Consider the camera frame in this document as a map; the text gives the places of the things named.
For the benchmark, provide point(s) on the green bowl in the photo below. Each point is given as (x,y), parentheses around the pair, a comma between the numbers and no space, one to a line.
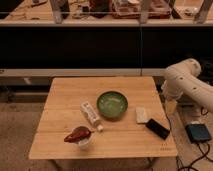
(112,105)

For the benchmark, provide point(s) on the red sweet potato toy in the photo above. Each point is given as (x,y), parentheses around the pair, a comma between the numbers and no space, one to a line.
(78,135)

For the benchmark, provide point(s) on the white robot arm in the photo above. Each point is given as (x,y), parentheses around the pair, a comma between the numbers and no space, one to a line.
(182,78)

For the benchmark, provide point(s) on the black power box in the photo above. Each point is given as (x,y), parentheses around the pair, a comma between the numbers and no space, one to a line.
(198,133)

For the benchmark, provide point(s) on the black phone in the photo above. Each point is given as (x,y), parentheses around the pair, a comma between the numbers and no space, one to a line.
(158,129)

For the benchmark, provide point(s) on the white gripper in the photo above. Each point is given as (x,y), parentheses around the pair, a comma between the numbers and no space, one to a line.
(170,106)

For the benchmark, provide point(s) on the wooden folding table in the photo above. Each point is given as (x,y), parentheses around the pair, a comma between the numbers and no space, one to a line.
(121,138)

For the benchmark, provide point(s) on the wooden shelf bench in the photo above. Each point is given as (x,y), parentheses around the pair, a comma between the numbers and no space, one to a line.
(106,13)

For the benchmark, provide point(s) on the white sponge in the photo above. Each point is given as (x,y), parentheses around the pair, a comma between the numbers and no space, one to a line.
(141,115)

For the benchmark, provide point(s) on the white bottle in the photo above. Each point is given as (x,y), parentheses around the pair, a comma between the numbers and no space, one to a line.
(91,115)

